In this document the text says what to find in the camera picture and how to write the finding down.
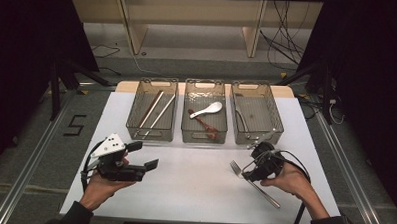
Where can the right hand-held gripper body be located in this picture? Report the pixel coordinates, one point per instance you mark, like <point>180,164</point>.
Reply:
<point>266,161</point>

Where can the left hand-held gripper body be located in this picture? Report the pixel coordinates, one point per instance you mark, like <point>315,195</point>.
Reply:
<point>117,172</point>

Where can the silver fork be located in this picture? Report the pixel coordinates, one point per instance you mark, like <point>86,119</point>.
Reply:
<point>263,194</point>

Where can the brown chopstick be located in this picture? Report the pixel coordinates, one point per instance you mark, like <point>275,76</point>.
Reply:
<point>148,111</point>

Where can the white chopstick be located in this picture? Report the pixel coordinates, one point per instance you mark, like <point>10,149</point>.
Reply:
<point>153,107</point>
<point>159,115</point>

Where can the clear grey plastic bin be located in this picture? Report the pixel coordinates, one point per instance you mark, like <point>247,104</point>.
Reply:
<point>263,111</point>
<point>205,92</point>
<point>167,124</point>

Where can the silver table knife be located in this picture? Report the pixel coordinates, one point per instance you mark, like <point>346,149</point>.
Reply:
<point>242,120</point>

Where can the brown wooden spoon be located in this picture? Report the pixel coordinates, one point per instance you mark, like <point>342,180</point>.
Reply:
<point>204,124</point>

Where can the white ceramic spoon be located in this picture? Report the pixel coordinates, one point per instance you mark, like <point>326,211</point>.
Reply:
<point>213,107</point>

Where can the person's left hand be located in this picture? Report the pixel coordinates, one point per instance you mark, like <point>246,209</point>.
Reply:
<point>98,192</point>

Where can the person's right hand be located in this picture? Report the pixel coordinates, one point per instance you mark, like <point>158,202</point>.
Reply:
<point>294,180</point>

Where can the white table sheet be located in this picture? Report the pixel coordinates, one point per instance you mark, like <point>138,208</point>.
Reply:
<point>190,185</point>

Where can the black tripod stand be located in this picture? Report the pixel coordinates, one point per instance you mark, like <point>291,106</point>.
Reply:
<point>326,96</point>
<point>55,93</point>

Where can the black curtain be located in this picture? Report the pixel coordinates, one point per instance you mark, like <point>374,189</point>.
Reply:
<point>371,64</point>
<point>21,52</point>

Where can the beige wooden desk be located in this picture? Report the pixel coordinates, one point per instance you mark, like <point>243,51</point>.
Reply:
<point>190,11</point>

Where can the aluminium floor rail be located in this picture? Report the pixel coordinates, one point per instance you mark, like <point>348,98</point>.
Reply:
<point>351,177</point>
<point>27,176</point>

